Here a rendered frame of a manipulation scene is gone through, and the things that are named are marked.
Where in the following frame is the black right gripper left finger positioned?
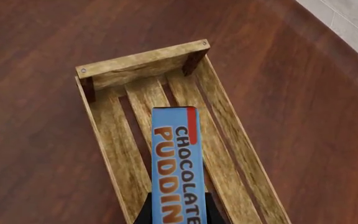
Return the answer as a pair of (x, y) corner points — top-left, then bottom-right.
(132, 192), (154, 224)

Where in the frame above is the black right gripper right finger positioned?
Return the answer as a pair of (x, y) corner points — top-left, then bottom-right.
(204, 192), (228, 224)

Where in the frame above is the blue chocolate pudding box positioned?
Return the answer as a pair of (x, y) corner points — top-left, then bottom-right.
(150, 105), (210, 224)

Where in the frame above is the wooden slat tray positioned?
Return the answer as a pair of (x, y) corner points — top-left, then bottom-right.
(75, 39), (293, 224)

